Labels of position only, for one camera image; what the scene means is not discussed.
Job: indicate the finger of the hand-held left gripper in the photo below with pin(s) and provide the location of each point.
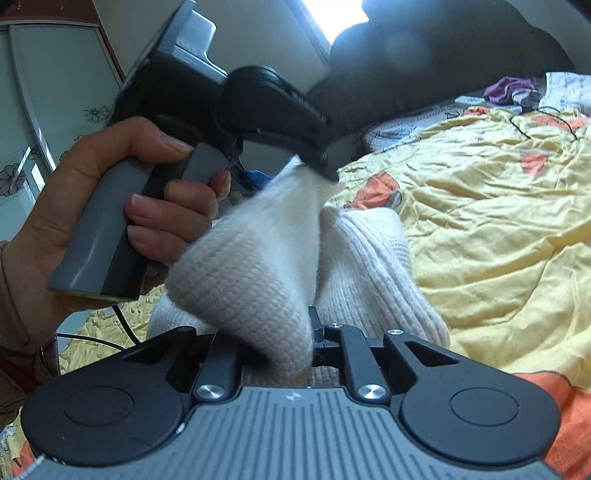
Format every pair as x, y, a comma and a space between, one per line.
256, 177
300, 127

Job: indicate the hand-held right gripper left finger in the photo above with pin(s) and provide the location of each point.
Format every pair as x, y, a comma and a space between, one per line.
221, 357

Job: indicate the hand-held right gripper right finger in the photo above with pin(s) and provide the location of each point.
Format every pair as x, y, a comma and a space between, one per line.
351, 357

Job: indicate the white knitted sweater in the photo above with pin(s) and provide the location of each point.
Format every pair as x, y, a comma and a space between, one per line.
258, 277

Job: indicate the person's left forearm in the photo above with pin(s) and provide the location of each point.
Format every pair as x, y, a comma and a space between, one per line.
23, 323

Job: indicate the person's left hand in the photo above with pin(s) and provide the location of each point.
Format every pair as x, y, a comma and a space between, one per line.
60, 207

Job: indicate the bright window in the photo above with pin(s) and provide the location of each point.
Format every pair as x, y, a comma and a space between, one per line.
330, 18

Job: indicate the glass wardrobe sliding door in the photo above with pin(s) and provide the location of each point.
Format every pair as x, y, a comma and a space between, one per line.
55, 83

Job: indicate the grey padded headboard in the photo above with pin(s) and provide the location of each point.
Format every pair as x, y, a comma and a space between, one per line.
438, 60

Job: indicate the white remote control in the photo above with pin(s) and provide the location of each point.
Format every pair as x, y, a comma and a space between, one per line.
468, 99

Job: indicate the yellow floral quilt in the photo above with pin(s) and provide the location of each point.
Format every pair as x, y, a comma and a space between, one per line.
498, 221

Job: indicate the purple cloth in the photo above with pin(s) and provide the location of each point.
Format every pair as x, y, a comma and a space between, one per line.
508, 88

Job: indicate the white printed pillow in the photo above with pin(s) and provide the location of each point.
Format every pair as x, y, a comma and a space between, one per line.
568, 92

